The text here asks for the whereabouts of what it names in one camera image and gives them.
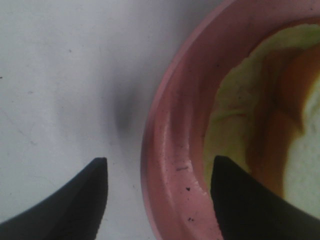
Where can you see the white bread sandwich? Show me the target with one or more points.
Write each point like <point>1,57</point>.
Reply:
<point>284,153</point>

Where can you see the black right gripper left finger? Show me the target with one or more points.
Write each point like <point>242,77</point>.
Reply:
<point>74,212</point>

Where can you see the green lettuce leaf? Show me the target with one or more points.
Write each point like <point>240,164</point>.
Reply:
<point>231,122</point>

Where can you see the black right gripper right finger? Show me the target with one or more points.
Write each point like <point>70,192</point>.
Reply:
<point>246,210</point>

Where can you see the pink round plate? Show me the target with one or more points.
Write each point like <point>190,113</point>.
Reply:
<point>174,192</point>

